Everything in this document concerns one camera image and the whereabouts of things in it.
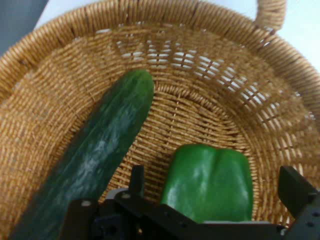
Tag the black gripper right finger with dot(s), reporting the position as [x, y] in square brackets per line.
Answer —
[302, 200]

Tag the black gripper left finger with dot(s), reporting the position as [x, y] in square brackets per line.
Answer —
[140, 212]

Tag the green bell pepper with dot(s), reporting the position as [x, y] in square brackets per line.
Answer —
[210, 182]

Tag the green cucumber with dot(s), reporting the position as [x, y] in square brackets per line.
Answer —
[105, 140]

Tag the woven wicker basket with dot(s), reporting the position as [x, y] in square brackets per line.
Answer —
[200, 115]

